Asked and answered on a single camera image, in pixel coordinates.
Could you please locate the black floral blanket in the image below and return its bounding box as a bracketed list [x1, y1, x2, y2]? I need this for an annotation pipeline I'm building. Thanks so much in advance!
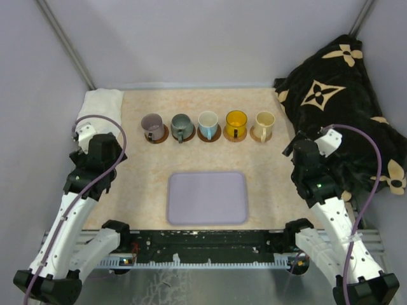
[273, 34, 406, 195]

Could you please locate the woven rattan coaster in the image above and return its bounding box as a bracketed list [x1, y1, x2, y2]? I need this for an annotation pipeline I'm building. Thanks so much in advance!
[223, 127, 247, 142]

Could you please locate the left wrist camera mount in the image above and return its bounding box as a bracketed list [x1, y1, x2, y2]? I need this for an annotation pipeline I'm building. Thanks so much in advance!
[76, 123, 97, 154]

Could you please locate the brown wooden coaster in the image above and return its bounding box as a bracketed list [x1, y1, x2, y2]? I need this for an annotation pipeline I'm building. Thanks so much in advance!
[171, 125, 196, 143]

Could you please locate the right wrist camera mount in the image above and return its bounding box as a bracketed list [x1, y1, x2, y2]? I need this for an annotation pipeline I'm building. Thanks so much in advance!
[315, 128, 342, 158]

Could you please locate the yellow mug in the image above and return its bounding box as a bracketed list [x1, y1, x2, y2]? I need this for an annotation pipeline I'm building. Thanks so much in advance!
[226, 110, 247, 139]

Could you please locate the light woven coaster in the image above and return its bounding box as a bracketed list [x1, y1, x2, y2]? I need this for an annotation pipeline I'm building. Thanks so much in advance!
[250, 126, 273, 143]

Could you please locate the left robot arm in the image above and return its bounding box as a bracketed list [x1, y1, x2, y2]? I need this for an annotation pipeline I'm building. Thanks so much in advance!
[13, 133, 132, 304]

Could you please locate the lavender plastic tray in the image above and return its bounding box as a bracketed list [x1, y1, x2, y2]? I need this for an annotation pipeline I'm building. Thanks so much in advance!
[167, 171, 249, 226]

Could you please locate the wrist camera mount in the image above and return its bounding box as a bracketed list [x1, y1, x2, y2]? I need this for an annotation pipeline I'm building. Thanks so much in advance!
[315, 128, 342, 158]
[76, 123, 97, 154]

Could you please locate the purple mug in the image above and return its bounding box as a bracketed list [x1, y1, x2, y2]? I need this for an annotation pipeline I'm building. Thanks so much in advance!
[141, 113, 164, 140]

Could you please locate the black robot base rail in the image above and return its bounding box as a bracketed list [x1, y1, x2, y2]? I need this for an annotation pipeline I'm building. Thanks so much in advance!
[113, 230, 299, 264]

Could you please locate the white mug blue handle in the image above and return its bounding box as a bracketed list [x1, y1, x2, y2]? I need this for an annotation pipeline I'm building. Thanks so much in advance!
[198, 111, 218, 140]

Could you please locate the grey-green mug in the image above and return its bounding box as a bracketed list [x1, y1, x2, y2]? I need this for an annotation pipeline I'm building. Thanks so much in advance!
[170, 114, 193, 144]

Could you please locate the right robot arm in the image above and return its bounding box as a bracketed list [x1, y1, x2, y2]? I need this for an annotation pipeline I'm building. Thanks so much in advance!
[283, 129, 399, 304]

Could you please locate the dark wooden coaster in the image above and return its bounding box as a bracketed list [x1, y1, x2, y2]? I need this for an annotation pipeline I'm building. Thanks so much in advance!
[197, 125, 222, 143]
[144, 125, 170, 144]

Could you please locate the white folded cloth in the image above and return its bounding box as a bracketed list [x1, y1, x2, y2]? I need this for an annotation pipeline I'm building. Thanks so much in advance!
[76, 88, 124, 137]

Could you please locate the cream mug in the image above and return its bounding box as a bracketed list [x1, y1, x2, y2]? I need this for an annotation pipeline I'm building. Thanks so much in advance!
[254, 111, 275, 142]

